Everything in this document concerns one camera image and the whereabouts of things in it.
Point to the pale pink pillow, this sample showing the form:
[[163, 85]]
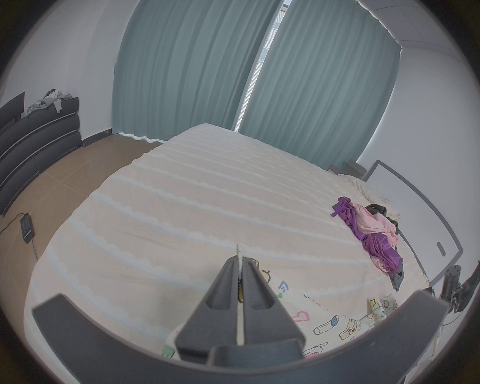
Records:
[[371, 191]]

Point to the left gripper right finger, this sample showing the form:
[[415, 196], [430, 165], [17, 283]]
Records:
[[266, 322]]

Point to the black garment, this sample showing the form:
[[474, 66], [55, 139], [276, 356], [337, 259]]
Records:
[[377, 209]]

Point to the bed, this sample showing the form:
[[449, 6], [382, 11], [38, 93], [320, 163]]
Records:
[[210, 195]]

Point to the blue-green curtain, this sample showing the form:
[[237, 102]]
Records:
[[180, 67], [322, 82]]

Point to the purple satin garment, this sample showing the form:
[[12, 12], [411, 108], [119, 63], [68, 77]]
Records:
[[382, 251]]

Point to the window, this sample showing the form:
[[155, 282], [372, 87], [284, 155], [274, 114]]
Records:
[[258, 71]]

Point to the dark grey garment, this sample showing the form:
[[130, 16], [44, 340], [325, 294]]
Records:
[[397, 277]]

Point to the black power adapter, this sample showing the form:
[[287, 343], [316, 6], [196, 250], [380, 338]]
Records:
[[27, 227]]

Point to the pink garment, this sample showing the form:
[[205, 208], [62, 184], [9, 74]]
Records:
[[375, 225]]

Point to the white printed pyjama top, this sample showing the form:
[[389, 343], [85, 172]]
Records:
[[330, 326]]

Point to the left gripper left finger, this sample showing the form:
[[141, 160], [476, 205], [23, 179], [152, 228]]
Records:
[[213, 322]]

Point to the grey bedside table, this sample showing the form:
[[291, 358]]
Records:
[[348, 170]]

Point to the black padded furniture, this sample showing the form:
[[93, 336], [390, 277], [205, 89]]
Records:
[[33, 146]]

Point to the crumpled grey cloth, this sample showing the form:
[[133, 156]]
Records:
[[47, 102]]

